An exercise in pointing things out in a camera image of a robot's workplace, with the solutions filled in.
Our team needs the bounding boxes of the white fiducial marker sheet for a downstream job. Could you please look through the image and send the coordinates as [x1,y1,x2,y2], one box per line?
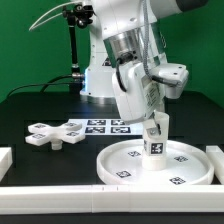
[70,119,143,136]

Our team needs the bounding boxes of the white front fence rail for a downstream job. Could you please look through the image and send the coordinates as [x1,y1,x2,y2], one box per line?
[0,185,224,215]

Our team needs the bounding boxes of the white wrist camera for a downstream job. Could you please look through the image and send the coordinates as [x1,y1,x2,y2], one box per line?
[151,63,189,99]

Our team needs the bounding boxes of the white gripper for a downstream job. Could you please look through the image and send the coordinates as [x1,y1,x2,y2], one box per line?
[112,63,164,136]

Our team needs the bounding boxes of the white cross-shaped table base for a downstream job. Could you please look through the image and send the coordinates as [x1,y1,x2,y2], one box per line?
[25,122,85,150]

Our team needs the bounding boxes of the white left fence block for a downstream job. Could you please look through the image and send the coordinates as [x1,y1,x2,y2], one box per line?
[0,147,13,181]

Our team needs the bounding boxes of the black cable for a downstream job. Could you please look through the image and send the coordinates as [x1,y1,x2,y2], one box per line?
[5,74,75,100]

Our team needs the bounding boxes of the white round table top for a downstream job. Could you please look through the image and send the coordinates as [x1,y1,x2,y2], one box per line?
[97,139,214,186]

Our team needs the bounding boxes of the white cable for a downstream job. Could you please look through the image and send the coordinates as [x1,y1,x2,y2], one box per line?
[28,0,84,32]

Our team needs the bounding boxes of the white fence block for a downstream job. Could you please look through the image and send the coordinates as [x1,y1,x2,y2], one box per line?
[0,147,13,181]
[206,146,224,185]

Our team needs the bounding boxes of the white right fence block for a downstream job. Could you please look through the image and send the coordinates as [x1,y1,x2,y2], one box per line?
[206,146,224,185]

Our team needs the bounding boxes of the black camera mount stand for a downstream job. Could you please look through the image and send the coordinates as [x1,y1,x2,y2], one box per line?
[62,3,93,93]

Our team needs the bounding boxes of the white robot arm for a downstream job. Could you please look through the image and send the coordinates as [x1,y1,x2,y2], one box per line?
[81,0,208,136]

